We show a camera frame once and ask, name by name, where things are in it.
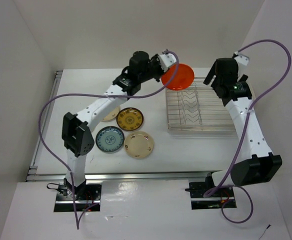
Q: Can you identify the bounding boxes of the aluminium frame rail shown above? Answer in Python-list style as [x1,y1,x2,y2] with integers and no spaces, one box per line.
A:
[26,69,216,182]

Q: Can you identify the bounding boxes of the beige plate with flower motifs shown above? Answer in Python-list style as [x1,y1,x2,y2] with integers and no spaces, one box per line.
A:
[123,131,155,159]

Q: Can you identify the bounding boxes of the yellow plate with dark rim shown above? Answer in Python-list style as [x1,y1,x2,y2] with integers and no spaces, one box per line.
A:
[116,107,144,132]

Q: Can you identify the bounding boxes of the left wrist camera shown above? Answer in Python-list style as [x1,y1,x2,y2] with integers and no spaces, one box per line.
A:
[158,53,177,72]

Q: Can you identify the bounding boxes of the beige plate with green brushstroke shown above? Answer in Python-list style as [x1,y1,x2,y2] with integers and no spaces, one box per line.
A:
[90,124,100,133]

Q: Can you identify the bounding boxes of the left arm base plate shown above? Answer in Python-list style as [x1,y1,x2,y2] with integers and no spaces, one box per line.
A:
[46,183,102,213]

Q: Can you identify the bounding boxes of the wire dish rack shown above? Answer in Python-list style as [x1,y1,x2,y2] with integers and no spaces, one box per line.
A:
[165,77,237,138]

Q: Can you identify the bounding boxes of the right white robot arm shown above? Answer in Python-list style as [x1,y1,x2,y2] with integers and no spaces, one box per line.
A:
[204,55,283,198]

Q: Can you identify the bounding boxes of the orange plastic plate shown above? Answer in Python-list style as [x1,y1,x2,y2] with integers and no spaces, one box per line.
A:
[161,63,195,91]

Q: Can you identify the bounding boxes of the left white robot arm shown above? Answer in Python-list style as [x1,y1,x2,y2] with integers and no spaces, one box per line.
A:
[61,51,176,200]

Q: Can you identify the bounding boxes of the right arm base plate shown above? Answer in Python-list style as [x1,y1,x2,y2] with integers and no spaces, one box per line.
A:
[184,181,237,210]

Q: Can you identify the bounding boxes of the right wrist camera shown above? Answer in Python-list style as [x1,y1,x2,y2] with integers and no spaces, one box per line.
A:
[232,51,250,77]

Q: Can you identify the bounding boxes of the blue floral plate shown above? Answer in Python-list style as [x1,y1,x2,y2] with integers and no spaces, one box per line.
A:
[95,126,125,153]

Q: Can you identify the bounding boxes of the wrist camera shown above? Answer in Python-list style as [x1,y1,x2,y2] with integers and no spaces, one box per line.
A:
[232,51,250,77]
[158,53,177,72]

